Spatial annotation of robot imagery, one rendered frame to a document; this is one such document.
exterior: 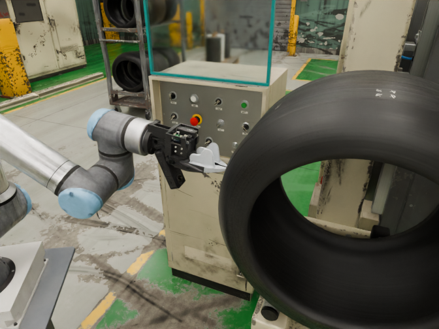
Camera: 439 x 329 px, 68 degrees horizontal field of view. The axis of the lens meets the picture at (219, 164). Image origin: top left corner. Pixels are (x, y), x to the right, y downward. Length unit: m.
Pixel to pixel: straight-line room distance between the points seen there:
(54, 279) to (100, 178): 0.74
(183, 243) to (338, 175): 1.14
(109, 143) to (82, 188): 0.14
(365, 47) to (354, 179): 0.37
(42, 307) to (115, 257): 1.04
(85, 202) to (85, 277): 1.55
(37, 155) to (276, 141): 0.56
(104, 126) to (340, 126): 0.56
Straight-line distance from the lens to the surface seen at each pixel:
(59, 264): 1.57
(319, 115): 0.56
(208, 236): 1.80
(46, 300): 1.45
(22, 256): 1.51
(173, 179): 0.83
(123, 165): 0.91
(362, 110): 0.56
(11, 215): 1.40
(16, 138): 0.89
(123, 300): 2.14
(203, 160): 0.76
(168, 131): 0.77
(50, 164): 0.85
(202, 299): 2.07
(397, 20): 0.91
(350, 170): 1.02
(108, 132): 0.85
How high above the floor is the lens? 1.61
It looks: 29 degrees down
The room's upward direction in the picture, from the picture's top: straight up
